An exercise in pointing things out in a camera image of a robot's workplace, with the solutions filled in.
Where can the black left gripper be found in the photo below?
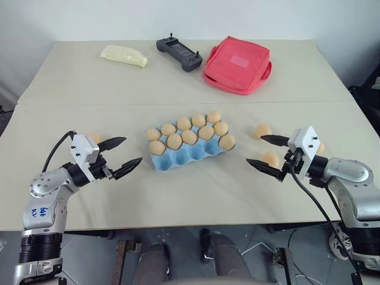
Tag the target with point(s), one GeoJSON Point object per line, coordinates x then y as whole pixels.
{"type": "Point", "coordinates": [99, 170]}

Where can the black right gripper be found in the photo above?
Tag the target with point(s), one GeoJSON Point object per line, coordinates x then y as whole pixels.
{"type": "Point", "coordinates": [294, 161]}

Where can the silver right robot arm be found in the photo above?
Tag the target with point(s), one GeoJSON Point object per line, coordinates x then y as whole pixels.
{"type": "Point", "coordinates": [353, 184]}

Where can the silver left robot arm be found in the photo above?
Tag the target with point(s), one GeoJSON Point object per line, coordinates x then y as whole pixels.
{"type": "Point", "coordinates": [44, 190]}

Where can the blue egg tray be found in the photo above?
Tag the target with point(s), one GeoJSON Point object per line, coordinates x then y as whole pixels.
{"type": "Point", "coordinates": [190, 154]}

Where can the brown egg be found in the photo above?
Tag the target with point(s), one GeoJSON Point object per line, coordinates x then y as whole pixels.
{"type": "Point", "coordinates": [320, 148]}
{"type": "Point", "coordinates": [270, 158]}
{"type": "Point", "coordinates": [227, 142]}
{"type": "Point", "coordinates": [95, 137]}
{"type": "Point", "coordinates": [168, 129]}
{"type": "Point", "coordinates": [189, 137]}
{"type": "Point", "coordinates": [183, 122]}
{"type": "Point", "coordinates": [263, 130]}
{"type": "Point", "coordinates": [214, 116]}
{"type": "Point", "coordinates": [174, 141]}
{"type": "Point", "coordinates": [206, 133]}
{"type": "Point", "coordinates": [198, 120]}
{"type": "Point", "coordinates": [157, 147]}
{"type": "Point", "coordinates": [153, 134]}
{"type": "Point", "coordinates": [221, 129]}

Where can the red fabric bag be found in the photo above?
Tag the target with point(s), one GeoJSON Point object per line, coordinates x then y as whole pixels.
{"type": "Point", "coordinates": [237, 65]}

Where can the clear bag of pale powder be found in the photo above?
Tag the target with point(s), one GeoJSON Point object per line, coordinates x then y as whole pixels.
{"type": "Point", "coordinates": [123, 55]}

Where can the rusty metal table leg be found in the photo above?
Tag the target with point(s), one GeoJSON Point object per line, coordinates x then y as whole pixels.
{"type": "Point", "coordinates": [286, 265]}
{"type": "Point", "coordinates": [124, 261]}

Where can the black chair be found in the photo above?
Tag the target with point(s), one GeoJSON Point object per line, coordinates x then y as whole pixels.
{"type": "Point", "coordinates": [366, 98]}

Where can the dark rounded shape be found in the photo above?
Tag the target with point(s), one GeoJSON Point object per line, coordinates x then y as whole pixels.
{"type": "Point", "coordinates": [231, 258]}
{"type": "Point", "coordinates": [154, 264]}

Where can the white and black sneaker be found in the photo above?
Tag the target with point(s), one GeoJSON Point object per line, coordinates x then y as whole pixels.
{"type": "Point", "coordinates": [340, 243]}

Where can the black handheld remote controller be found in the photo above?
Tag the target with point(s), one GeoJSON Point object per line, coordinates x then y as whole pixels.
{"type": "Point", "coordinates": [181, 53]}

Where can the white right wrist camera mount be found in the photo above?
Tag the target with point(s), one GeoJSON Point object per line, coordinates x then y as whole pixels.
{"type": "Point", "coordinates": [305, 145]}

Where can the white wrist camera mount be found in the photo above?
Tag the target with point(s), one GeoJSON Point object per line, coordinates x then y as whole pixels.
{"type": "Point", "coordinates": [81, 148]}
{"type": "Point", "coordinates": [305, 145]}

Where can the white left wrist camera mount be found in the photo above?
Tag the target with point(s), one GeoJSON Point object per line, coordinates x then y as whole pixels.
{"type": "Point", "coordinates": [81, 148]}

